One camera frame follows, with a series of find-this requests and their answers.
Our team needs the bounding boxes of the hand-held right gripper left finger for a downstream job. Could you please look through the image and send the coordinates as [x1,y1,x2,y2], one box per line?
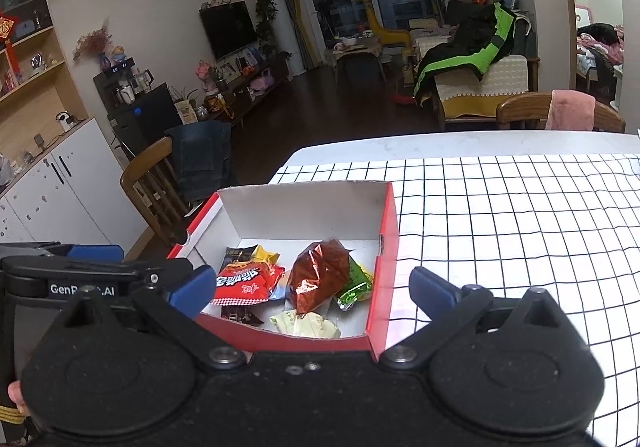
[64,265,247,372]

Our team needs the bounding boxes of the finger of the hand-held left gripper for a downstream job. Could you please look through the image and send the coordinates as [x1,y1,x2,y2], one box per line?
[0,242,125,264]
[0,257,195,286]

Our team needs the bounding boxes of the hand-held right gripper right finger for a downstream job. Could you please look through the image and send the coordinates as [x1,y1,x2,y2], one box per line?
[380,266,577,371]

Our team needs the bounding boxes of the dark brown snack packet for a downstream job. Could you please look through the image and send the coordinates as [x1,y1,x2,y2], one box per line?
[220,304,265,327]

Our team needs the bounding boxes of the red orange snack packet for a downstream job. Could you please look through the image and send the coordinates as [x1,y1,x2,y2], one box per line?
[210,261,286,307]

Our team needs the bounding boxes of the dark blue snack packet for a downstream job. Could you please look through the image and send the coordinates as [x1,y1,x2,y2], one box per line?
[220,246,259,276]

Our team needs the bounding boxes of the green foil snack packet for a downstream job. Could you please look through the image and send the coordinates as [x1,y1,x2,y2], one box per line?
[336,254,375,312]

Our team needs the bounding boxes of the yellow bear snack packet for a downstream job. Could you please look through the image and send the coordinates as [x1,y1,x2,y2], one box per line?
[250,244,281,267]

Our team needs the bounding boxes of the light blue cookie packet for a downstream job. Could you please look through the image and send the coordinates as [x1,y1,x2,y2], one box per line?
[267,277,296,302]

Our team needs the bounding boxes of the brown foil snack packet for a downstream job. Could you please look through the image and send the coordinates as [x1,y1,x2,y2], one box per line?
[287,238,354,316]

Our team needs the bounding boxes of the pale green snack packet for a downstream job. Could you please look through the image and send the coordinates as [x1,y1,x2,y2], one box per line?
[269,311,342,341]

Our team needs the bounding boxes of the red cardboard box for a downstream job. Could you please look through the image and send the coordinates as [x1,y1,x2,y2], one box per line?
[166,180,399,362]

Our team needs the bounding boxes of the person's left hand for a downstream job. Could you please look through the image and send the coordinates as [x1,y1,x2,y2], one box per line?
[6,378,29,417]

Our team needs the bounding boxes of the white cabinet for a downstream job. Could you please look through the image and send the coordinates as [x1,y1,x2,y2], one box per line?
[0,117,151,259]

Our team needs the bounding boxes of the wooden dining chair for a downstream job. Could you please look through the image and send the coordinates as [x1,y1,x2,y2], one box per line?
[120,137,194,249]
[496,91,626,133]

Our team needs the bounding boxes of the checkered tablecloth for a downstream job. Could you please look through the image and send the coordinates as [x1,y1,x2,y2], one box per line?
[267,153,640,424]

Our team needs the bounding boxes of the blue jeans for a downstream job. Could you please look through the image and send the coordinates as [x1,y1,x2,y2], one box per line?
[165,121,234,204]

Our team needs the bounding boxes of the black drinks machine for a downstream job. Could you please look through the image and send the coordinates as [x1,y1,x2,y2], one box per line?
[93,58,184,164]

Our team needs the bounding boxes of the dark television stand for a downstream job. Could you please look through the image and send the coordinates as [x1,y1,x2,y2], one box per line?
[205,59,292,128]

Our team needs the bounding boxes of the dried flower vase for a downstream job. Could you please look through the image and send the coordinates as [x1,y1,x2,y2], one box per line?
[71,22,114,74]

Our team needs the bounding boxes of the pink flowers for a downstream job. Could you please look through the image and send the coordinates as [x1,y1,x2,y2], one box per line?
[195,59,217,94]

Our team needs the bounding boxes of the white yellow sofa cover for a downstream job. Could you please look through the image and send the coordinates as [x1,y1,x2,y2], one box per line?
[435,54,531,120]

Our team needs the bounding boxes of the pink plush toy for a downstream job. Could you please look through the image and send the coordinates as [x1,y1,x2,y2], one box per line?
[248,68,275,93]

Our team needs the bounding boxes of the pink towel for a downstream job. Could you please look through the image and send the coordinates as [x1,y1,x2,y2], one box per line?
[545,89,597,132]

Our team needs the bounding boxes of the red hanging ornament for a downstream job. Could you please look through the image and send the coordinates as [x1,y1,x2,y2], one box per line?
[0,13,19,84]

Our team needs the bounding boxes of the black green jacket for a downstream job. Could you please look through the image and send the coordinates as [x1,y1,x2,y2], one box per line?
[412,1,519,100]

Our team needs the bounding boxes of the black television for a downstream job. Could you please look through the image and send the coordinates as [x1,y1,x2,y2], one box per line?
[199,1,257,62]

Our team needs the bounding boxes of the wooden coffee table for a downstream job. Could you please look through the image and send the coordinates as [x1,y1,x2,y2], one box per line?
[325,34,387,84]

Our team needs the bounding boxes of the yellow giraffe toy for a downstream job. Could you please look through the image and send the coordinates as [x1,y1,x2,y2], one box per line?
[354,0,414,48]

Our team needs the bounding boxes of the green potted plant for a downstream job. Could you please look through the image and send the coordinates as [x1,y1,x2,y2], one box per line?
[254,0,281,58]

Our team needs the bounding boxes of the tall white air conditioner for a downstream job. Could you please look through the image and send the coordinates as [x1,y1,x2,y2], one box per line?
[262,0,306,78]

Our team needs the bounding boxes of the bed with clothes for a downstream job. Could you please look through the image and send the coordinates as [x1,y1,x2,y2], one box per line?
[575,22,627,104]

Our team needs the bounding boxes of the wooden wall shelf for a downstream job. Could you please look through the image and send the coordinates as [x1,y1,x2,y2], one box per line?
[0,0,92,168]

